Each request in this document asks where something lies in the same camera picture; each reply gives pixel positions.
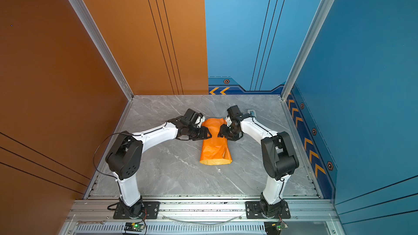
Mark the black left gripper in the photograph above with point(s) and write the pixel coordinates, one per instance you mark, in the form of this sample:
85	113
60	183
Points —
204	134

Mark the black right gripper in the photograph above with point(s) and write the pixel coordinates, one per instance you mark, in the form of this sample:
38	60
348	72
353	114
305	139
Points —
222	131

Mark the yellow wrapping paper sheet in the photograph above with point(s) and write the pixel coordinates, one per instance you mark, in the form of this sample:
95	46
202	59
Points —
215	150

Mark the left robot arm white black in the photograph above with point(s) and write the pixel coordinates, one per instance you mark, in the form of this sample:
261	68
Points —
125	155

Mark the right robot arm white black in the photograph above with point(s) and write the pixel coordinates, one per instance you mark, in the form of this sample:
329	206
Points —
278	153

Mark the white tape dispenser blue roll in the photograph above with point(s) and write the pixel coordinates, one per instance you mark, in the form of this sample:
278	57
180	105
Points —
252	112

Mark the right green circuit board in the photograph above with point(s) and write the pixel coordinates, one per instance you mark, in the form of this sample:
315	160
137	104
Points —
274	228

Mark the green circuit board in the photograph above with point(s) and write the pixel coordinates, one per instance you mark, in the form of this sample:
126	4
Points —
135	228
274	228

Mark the left green circuit board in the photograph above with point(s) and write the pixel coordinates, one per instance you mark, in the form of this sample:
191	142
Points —
135	228

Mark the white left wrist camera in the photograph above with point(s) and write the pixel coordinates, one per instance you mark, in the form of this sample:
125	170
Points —
193	117

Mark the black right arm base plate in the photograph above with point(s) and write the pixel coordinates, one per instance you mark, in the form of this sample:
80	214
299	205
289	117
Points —
262	210

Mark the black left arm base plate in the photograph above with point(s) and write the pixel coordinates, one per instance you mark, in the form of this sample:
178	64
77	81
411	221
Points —
140	210

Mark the aluminium front rail frame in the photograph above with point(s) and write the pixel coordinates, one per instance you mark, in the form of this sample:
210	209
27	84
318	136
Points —
202	215

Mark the left aluminium corner post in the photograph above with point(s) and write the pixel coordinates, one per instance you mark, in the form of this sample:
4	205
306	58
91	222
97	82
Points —
93	31

